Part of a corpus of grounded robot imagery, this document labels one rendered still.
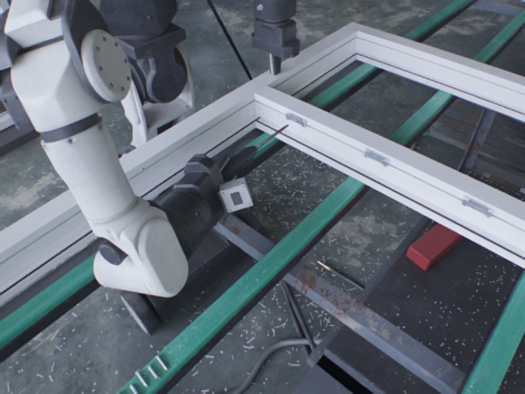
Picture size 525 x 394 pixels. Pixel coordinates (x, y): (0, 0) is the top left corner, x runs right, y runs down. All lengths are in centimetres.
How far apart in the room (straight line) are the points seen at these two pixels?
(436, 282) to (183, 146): 65
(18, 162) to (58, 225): 188
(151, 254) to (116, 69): 21
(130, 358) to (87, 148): 120
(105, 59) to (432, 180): 54
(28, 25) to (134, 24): 40
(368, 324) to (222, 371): 92
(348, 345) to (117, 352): 96
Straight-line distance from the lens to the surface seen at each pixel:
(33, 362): 174
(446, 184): 73
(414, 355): 65
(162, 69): 95
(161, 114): 107
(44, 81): 47
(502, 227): 74
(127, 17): 86
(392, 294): 98
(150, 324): 147
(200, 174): 64
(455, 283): 104
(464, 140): 192
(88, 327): 171
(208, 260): 150
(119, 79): 48
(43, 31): 50
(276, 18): 87
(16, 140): 270
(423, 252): 102
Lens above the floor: 140
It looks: 46 degrees down
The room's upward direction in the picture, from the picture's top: 2 degrees counter-clockwise
